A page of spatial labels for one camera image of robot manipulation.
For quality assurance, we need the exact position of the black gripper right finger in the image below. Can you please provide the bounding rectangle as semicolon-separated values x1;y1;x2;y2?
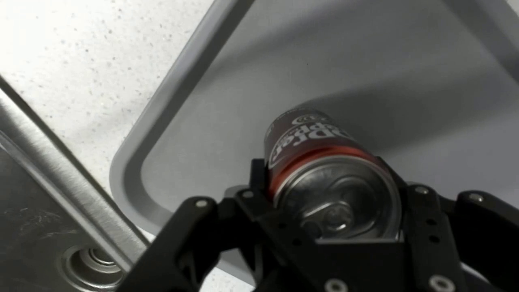
378;156;519;292

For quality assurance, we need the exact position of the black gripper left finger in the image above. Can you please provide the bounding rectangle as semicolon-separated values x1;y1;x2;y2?
116;158;347;292

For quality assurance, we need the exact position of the red soda can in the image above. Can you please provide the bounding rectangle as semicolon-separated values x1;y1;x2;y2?
263;109;404;244

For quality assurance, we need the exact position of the grey plastic tray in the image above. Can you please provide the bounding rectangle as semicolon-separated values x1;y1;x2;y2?
109;0;519;289

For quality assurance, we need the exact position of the stainless steel double sink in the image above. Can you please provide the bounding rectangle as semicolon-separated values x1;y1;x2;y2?
0;75;151;292

